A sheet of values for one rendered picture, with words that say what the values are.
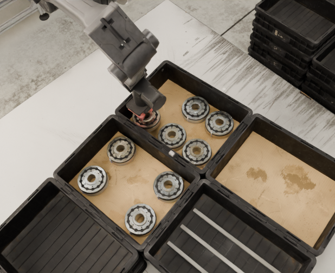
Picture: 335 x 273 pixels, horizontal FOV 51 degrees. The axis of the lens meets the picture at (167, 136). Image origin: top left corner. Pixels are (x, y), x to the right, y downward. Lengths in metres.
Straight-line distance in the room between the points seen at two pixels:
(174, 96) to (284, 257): 0.70
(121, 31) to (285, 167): 0.81
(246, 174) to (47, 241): 0.70
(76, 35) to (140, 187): 1.88
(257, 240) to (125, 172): 0.50
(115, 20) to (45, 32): 2.38
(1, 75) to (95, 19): 2.26
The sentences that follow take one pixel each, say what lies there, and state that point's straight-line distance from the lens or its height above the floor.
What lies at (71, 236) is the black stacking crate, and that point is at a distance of 1.25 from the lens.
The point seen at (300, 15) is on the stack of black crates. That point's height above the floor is 0.49.
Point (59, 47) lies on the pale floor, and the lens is 2.89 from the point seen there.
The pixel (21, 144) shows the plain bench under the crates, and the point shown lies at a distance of 1.62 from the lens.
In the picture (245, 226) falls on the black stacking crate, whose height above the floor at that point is 0.83.
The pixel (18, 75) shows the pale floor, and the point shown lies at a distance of 2.85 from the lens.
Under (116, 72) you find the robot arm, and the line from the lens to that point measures 0.69.
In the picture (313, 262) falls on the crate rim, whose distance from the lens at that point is 1.11.
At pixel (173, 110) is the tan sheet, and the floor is 0.83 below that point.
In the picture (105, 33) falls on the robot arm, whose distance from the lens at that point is 0.67.
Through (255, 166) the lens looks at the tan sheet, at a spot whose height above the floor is 0.83.
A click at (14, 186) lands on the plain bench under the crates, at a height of 0.70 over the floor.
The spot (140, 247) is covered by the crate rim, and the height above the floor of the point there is 0.93.
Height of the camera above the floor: 1.98
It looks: 62 degrees down
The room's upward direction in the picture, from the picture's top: 10 degrees counter-clockwise
